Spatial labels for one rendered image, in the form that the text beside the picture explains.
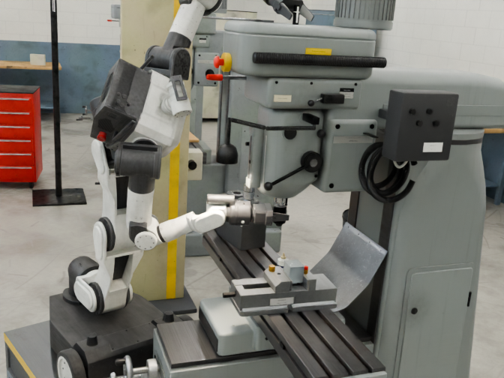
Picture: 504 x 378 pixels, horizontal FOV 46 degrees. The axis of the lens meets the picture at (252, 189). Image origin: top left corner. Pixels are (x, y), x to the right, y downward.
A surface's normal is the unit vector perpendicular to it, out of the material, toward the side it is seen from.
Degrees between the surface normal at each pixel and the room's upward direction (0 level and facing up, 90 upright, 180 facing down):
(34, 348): 0
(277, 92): 90
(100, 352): 46
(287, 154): 90
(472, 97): 90
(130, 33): 90
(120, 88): 57
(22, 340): 0
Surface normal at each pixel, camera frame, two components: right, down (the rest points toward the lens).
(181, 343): 0.07, -0.96
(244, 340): 0.33, 0.29
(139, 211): 0.08, 0.52
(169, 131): 0.55, -0.29
